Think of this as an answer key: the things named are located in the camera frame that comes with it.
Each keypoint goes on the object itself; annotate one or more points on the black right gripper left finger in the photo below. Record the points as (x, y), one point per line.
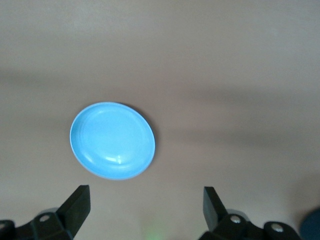
(72, 207)

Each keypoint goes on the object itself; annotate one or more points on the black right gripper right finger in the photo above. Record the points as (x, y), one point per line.
(215, 212)

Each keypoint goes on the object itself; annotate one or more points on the blue plate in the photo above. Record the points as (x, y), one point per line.
(112, 140)

